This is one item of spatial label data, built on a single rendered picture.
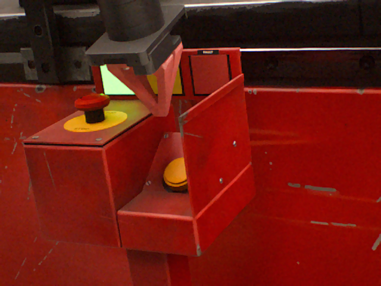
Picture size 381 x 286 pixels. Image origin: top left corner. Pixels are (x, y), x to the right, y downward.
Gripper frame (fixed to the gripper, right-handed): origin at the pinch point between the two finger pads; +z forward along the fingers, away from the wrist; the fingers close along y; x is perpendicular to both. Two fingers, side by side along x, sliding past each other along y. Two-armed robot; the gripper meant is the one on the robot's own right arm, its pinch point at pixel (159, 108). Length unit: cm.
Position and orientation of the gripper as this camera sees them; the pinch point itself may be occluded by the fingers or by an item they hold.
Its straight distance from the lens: 77.2
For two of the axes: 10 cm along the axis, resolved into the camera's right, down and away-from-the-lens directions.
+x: -9.0, -0.3, 4.4
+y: 3.8, -5.6, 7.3
